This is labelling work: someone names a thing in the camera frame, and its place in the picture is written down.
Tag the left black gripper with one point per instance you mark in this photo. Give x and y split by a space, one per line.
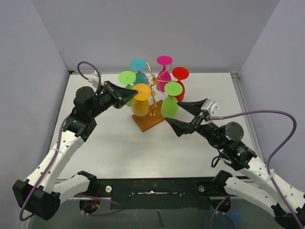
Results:
120 96

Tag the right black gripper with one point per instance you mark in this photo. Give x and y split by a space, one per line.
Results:
194 108

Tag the green wine glass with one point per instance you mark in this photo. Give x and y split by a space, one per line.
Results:
169 107
127 78

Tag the orange wine glass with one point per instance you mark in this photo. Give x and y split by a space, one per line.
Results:
140 103

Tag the blue wine glass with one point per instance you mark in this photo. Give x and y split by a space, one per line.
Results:
139 64

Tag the red wine glass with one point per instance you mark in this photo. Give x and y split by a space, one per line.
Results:
180 73

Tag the magenta wine glass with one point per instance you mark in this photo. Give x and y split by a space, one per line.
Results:
165 61

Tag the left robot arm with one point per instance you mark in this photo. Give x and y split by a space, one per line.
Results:
39 193

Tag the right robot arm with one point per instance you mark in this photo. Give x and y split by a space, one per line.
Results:
271 193

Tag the wooden rack base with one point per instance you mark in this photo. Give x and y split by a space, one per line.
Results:
150 120

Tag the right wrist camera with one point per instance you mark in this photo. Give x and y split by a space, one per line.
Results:
209 108

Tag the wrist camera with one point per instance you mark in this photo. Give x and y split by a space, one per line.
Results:
209 108
94 79

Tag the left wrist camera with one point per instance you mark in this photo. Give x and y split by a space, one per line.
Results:
94 79

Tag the gold wire glass rack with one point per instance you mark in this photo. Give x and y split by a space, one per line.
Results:
153 81

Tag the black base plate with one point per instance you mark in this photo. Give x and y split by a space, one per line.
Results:
157 193

